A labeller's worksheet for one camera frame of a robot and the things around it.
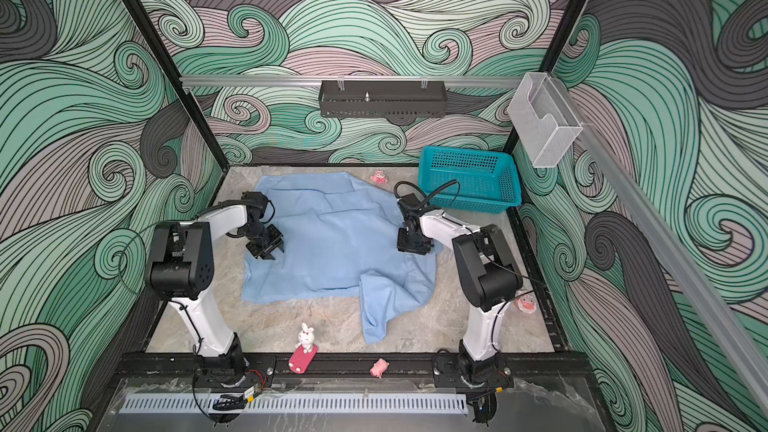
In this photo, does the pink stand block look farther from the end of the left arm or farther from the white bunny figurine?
the end of the left arm

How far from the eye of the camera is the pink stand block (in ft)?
2.43

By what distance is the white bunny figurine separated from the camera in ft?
2.39
